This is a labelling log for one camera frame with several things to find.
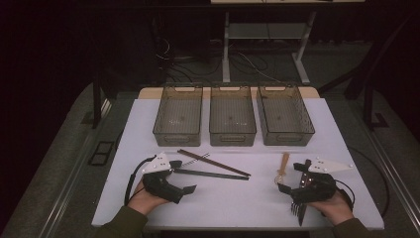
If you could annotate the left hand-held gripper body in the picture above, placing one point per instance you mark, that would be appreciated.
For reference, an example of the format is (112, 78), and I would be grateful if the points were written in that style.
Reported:
(158, 185)

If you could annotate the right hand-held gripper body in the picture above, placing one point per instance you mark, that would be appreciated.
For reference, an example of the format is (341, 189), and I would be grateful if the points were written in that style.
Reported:
(317, 188)

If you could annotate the amber plastic spoon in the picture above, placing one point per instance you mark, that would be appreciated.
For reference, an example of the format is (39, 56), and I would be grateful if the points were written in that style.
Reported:
(284, 162)

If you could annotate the translucent brown plastic bin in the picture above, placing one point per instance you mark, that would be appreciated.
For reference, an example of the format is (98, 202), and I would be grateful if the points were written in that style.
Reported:
(194, 140)
(231, 99)
(280, 102)

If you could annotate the person's left hand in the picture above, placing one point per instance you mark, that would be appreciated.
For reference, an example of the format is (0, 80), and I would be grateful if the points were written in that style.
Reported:
(145, 201)

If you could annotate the person's right hand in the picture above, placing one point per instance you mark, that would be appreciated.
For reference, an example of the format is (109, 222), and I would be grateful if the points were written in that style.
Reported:
(333, 210)

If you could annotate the white table sheet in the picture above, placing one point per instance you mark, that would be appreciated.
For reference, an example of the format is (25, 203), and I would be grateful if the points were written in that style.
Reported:
(231, 205)

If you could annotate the aluminium rail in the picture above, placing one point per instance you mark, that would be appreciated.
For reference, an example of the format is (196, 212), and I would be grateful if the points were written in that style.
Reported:
(393, 172)
(76, 168)

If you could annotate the black stand frame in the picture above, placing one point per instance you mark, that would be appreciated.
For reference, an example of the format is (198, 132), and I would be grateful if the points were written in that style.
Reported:
(369, 99)

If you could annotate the black stand post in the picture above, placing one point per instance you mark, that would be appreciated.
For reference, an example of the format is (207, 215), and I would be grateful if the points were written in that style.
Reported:
(96, 102)

